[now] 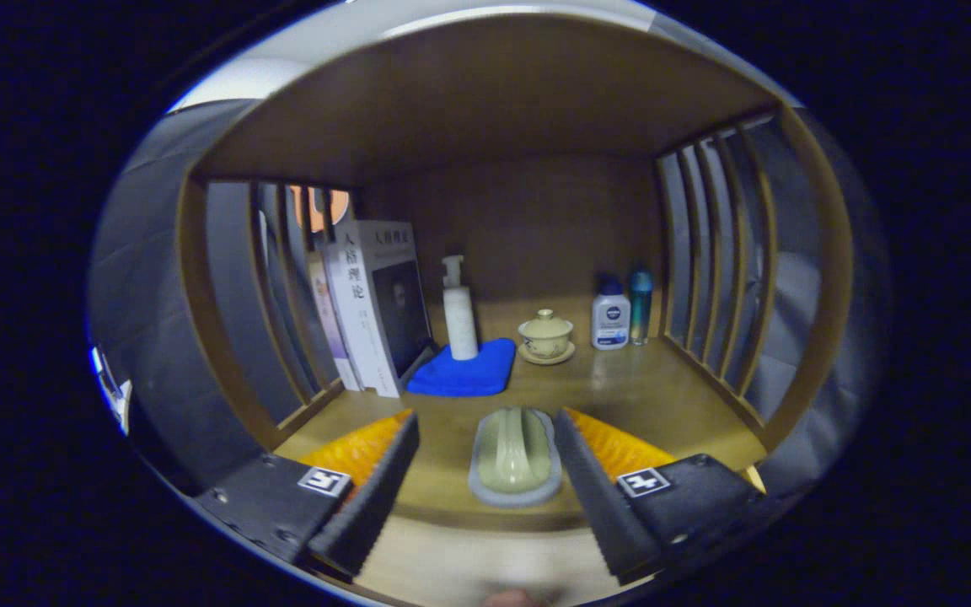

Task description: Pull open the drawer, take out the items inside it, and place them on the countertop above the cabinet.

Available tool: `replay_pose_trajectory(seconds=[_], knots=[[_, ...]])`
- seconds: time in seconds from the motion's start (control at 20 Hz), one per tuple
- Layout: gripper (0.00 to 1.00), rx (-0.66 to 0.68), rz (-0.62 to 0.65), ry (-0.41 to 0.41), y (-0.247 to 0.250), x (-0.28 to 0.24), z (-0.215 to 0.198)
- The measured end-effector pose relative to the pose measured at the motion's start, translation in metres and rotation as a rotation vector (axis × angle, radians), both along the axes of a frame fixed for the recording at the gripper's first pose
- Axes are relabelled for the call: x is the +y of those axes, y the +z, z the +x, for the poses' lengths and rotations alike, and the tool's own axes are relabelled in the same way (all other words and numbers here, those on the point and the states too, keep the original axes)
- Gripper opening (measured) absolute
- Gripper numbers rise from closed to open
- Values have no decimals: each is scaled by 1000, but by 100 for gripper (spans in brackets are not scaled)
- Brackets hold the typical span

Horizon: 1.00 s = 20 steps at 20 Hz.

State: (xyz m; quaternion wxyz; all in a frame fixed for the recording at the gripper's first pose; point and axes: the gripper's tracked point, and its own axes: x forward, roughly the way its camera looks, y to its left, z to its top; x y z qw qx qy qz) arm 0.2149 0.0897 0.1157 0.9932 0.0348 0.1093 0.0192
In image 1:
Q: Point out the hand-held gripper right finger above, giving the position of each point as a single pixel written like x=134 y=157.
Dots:
x=591 y=493

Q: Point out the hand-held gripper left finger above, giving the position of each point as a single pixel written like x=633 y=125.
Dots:
x=376 y=497

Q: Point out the pale green oval dish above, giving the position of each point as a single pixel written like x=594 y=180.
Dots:
x=515 y=459

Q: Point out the wooden countertop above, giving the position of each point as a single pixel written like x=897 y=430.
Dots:
x=637 y=396

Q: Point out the wooden cabinet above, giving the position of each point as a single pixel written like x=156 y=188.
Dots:
x=485 y=101

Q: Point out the blue folded cloth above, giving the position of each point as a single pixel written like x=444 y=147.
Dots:
x=464 y=375

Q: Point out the white lotion bottle blue cap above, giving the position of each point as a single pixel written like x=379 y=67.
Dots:
x=610 y=320

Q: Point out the thin pale book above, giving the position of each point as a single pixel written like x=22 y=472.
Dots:
x=329 y=329

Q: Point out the thick white book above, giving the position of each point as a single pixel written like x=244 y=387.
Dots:
x=363 y=312

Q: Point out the teal slim bottle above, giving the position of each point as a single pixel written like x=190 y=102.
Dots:
x=641 y=308

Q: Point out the white pump bottle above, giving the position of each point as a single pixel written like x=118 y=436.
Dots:
x=460 y=320

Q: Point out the black backdrop cloth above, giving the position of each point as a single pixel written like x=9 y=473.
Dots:
x=140 y=295

